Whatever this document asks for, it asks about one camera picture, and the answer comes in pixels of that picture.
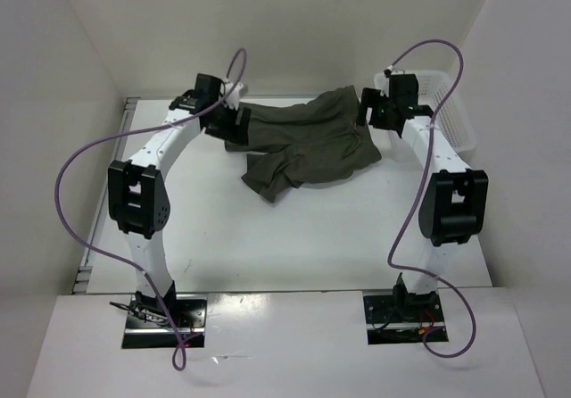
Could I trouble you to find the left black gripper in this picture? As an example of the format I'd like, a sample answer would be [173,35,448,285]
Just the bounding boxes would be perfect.
[205,101,252,146]

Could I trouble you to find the olive green shorts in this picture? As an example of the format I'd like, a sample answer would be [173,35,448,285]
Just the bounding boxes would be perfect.
[225,86,382,203]

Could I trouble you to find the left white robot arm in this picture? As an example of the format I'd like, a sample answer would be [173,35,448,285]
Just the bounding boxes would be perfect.
[108,74,249,327]

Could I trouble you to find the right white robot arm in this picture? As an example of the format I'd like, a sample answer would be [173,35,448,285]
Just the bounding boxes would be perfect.
[357,68,489,320]

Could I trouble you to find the white plastic basket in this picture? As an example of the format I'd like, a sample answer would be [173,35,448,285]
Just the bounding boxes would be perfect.
[373,70,477,162]

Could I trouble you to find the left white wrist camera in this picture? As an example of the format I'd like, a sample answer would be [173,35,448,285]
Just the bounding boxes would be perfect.
[219,79,247,110]

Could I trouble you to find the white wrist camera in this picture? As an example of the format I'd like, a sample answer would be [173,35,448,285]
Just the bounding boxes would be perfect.
[219,79,247,110]
[383,64,408,86]

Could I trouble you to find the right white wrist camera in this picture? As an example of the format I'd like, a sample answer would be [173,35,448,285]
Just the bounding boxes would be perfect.
[383,64,408,86]

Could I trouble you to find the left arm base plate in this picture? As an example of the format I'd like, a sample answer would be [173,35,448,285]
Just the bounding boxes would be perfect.
[114,295,207,350]

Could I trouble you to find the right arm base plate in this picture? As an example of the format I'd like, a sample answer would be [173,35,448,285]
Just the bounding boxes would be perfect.
[362,290,449,345]

